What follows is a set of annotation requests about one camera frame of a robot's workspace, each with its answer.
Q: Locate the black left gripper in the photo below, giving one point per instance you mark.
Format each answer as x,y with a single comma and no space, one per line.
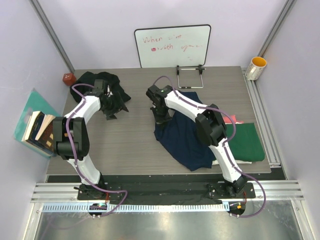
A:
118,106

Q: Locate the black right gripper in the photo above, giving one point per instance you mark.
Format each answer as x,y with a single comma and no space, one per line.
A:
160,120

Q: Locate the navy blue t shirt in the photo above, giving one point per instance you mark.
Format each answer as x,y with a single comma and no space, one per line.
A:
179,135

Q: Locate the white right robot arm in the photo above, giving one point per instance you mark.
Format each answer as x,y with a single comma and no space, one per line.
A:
211,130

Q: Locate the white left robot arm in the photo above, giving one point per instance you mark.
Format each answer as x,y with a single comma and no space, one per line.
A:
70,135

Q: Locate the black t shirt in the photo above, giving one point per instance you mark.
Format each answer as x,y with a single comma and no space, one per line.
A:
89,78

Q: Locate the small red cube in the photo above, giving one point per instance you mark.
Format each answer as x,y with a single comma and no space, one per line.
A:
69,79

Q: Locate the folded pink t shirt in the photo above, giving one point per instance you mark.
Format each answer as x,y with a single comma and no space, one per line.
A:
232,119

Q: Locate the folded white t shirt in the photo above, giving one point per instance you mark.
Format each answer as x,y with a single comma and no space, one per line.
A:
215,162

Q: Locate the brown cover paperback book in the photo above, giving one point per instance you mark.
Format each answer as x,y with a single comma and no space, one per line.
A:
45,136

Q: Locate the small whiteboard with red writing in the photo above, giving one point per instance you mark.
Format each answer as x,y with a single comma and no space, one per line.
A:
166,47

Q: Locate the teal plastic folder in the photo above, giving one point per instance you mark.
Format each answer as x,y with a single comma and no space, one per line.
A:
35,102

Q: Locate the dark blue paperback book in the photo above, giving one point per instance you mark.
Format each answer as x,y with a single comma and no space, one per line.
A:
32,129

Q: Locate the folded green t shirt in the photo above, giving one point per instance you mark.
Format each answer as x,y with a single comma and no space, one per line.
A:
246,145

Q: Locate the white mug yellow inside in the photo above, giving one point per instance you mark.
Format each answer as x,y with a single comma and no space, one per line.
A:
255,68

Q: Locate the black wire stand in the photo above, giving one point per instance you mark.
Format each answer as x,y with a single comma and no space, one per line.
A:
188,74

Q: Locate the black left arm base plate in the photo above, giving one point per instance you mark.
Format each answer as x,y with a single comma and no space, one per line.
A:
88,192

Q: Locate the white perforated cable tray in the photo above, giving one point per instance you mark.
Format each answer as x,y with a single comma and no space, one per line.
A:
90,207

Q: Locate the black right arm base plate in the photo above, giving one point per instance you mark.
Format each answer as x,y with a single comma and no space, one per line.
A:
220,190

